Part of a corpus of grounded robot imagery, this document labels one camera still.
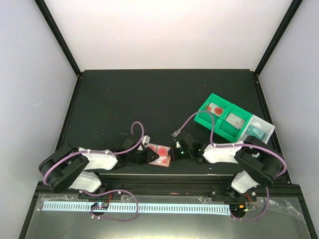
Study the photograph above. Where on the white slotted cable duct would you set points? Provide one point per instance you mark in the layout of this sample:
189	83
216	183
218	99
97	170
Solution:
151	208

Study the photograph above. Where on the left controller circuit board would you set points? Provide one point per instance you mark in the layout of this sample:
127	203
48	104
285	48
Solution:
100	206

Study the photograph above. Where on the black corner frame post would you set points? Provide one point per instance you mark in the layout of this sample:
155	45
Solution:
285	22
49	19

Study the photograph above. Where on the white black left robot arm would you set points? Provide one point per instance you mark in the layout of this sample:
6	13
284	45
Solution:
72	167

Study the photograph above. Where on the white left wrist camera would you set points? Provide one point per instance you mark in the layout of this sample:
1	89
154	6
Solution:
144	142

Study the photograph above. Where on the pink leather card holder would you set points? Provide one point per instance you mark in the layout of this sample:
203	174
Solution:
162	161

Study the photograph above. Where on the white VIP card in bin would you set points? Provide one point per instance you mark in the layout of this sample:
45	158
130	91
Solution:
235	121

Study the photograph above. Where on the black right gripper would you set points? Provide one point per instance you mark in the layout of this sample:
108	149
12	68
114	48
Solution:
174	155

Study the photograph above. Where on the controller circuit board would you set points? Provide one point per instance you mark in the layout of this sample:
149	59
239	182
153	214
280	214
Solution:
100	206
241	208

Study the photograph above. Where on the clear white bin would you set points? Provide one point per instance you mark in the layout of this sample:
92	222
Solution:
265	126

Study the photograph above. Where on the black corner frame post left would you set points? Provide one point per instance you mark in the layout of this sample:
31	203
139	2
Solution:
49	19

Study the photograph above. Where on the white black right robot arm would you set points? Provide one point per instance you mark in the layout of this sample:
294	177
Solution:
261	165

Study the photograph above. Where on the right controller circuit board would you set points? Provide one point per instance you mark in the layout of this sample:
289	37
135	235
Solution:
241	208

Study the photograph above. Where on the red white april card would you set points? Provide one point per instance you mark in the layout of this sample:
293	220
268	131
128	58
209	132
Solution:
215	109

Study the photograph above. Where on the green middle bin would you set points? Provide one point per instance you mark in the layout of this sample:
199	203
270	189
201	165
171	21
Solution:
226	130

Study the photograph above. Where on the green bin with red card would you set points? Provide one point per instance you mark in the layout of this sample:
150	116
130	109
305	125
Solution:
206	118

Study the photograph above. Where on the teal card in clear bin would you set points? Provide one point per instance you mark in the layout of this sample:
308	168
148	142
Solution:
255	131

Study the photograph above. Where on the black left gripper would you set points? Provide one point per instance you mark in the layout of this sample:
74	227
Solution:
148	158

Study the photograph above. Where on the black corner frame post right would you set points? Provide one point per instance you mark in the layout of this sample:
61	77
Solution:
285	22

